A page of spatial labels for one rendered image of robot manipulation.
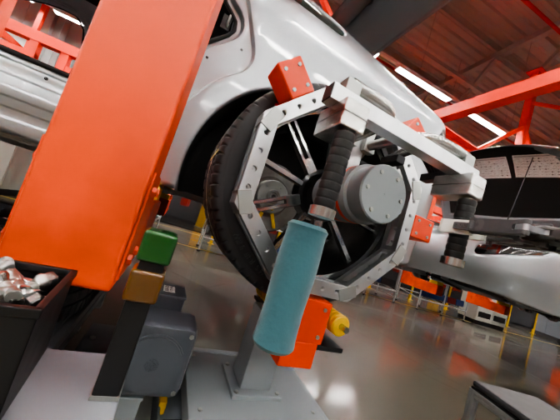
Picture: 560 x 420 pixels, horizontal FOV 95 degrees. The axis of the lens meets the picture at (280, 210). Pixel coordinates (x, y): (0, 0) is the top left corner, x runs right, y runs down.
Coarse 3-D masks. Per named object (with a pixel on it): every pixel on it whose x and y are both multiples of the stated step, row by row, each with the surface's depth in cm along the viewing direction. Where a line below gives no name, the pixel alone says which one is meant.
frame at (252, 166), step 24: (312, 96) 64; (264, 120) 59; (288, 120) 62; (264, 144) 59; (408, 168) 77; (240, 192) 57; (408, 192) 78; (240, 216) 59; (408, 216) 79; (264, 240) 60; (384, 240) 81; (264, 264) 61; (360, 264) 77; (384, 264) 74; (312, 288) 66; (336, 288) 68; (360, 288) 71
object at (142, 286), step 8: (136, 264) 33; (136, 272) 31; (144, 272) 31; (152, 272) 32; (128, 280) 31; (136, 280) 31; (144, 280) 31; (152, 280) 32; (160, 280) 32; (128, 288) 31; (136, 288) 31; (144, 288) 31; (152, 288) 32; (160, 288) 32; (128, 296) 31; (136, 296) 31; (144, 296) 31; (152, 296) 32; (152, 304) 32
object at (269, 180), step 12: (264, 168) 118; (264, 180) 119; (276, 180) 121; (288, 180) 123; (264, 192) 114; (288, 192) 123; (264, 204) 114; (264, 216) 119; (276, 216) 121; (288, 216) 124; (276, 228) 122
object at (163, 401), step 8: (152, 400) 79; (160, 400) 69; (168, 400) 74; (176, 400) 75; (152, 408) 74; (160, 408) 68; (168, 408) 71; (176, 408) 72; (152, 416) 71; (160, 416) 68; (168, 416) 69; (176, 416) 70
